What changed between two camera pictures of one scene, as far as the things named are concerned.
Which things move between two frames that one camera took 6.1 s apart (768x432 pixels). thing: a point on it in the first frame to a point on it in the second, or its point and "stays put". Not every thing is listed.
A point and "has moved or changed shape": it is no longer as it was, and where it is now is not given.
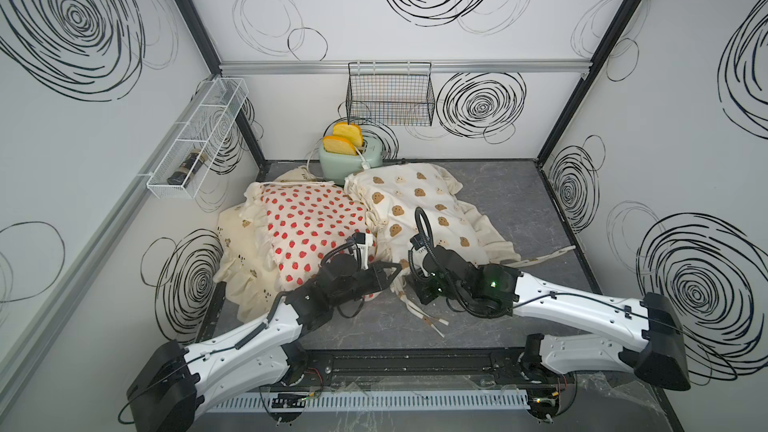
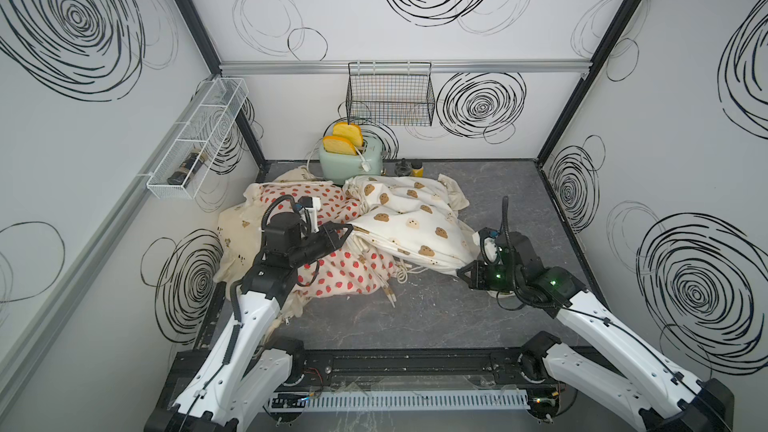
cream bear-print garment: [400, 202] has moved or changed shape
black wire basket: [390, 94] stays put
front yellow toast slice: [339, 145] stays put
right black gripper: [417, 285] to [475, 280]
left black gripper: [379, 282] to [325, 234]
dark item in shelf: [190, 166] stays put
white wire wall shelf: [198, 137] stays put
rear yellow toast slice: [351, 132] stays put
